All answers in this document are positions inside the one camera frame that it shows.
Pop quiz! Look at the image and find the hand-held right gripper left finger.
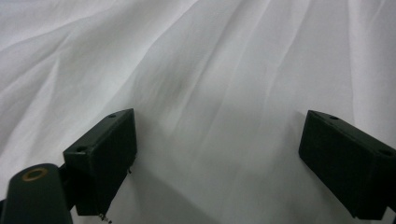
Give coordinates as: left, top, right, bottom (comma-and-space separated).
63, 108, 138, 217

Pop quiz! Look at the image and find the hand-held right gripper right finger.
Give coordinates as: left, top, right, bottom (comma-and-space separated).
298, 109, 396, 221

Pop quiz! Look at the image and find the white tiered skirt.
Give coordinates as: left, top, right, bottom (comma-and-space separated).
0, 0, 396, 224

